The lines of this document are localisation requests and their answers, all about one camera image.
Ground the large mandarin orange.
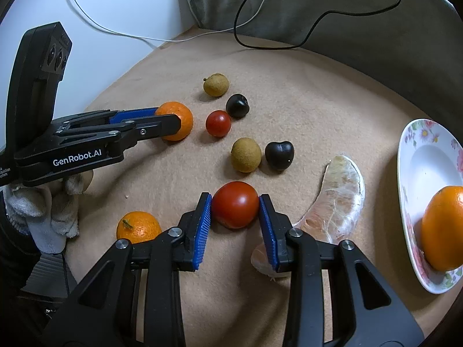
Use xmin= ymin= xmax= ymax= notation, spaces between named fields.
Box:
xmin=155 ymin=101 xmax=194 ymax=142

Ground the white cable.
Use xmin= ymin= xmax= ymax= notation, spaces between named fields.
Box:
xmin=60 ymin=0 xmax=272 ymax=49

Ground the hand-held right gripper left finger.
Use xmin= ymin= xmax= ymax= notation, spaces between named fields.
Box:
xmin=43 ymin=192 xmax=212 ymax=347

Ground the big orange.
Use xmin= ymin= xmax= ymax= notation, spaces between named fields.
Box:
xmin=420 ymin=185 xmax=463 ymax=272

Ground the black cable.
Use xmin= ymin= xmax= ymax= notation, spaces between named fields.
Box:
xmin=234 ymin=0 xmax=402 ymax=50

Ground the small brown longan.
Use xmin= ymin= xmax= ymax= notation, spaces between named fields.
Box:
xmin=203 ymin=74 xmax=230 ymax=97

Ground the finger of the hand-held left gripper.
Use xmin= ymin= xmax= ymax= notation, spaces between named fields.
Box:
xmin=54 ymin=106 xmax=160 ymax=137
xmin=108 ymin=113 xmax=182 ymax=152

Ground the peeled pomelo segment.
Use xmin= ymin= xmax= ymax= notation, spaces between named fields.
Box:
xmin=251 ymin=155 xmax=365 ymax=283

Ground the dark cherry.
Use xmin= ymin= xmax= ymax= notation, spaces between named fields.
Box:
xmin=226 ymin=93 xmax=250 ymax=118
xmin=264 ymin=141 xmax=295 ymax=171

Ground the large brown longan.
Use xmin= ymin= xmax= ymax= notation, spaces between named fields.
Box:
xmin=231 ymin=137 xmax=262 ymax=173

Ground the grey blanket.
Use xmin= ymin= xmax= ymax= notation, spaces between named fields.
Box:
xmin=177 ymin=0 xmax=463 ymax=123

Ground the small red tomato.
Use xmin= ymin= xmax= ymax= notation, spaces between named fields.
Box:
xmin=205 ymin=110 xmax=232 ymax=137

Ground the person's left hand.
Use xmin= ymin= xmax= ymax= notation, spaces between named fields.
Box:
xmin=4 ymin=171 xmax=94 ymax=254

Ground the large red tomato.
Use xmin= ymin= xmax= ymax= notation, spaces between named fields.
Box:
xmin=211 ymin=181 xmax=260 ymax=229

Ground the white floral plate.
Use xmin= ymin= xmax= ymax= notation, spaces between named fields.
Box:
xmin=397 ymin=119 xmax=463 ymax=294

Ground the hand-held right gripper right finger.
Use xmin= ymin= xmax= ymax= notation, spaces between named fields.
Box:
xmin=258 ymin=194 xmax=425 ymax=347

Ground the small mandarin orange with stem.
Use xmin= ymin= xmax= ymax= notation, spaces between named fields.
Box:
xmin=116 ymin=211 xmax=162 ymax=244

